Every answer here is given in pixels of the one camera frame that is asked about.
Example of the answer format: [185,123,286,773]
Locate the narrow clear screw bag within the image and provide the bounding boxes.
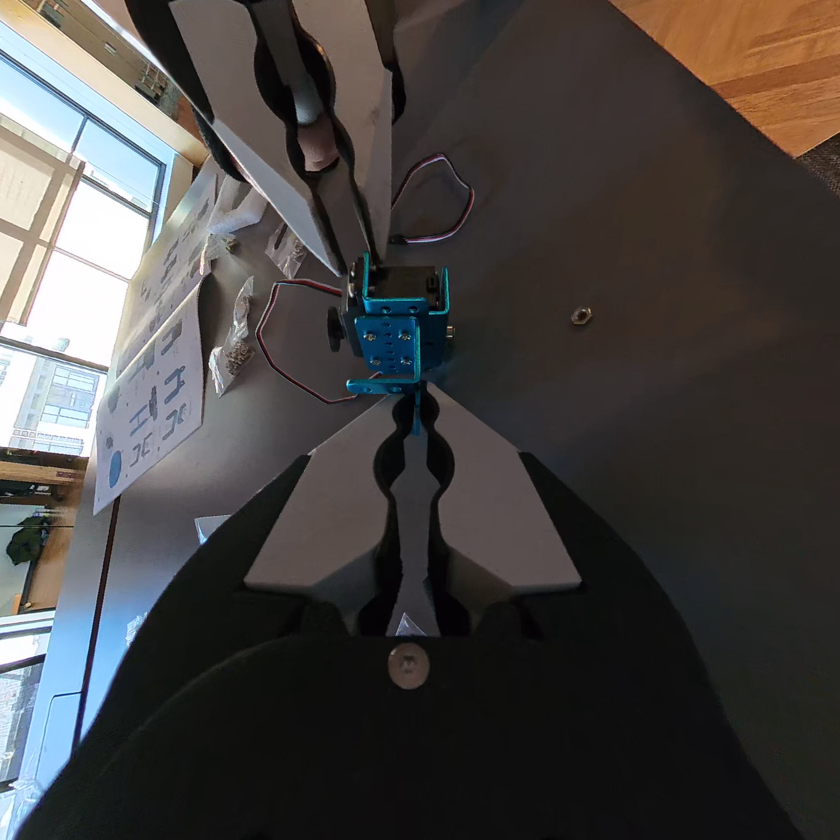
[226,276,257,345]

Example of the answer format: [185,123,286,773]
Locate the adjacent grey desk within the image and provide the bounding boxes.
[33,499,122,840]

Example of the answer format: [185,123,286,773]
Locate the thin servo cable with plug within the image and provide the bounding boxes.
[258,153,475,404]

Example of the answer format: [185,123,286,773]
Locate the assembly instruction sheet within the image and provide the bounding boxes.
[92,172,221,517]

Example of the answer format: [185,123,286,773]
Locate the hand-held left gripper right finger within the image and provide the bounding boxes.
[423,384,584,636]

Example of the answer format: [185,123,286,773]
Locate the blue metal servo bracket assembly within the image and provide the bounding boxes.
[326,252,460,437]

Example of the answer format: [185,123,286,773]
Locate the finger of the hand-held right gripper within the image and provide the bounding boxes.
[169,0,350,278]
[320,0,395,263]

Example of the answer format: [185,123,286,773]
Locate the person's right hand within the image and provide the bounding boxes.
[298,123,340,173]

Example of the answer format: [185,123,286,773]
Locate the dark desk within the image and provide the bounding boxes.
[69,0,840,840]

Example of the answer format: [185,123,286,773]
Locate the white foam frame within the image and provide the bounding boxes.
[209,176,269,234]

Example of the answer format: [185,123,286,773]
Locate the large glass window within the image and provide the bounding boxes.
[0,20,175,460]

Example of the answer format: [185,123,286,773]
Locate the clear bag of silver screws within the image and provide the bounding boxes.
[208,340,257,398]

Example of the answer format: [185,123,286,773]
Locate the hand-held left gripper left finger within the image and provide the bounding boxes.
[243,387,406,636]

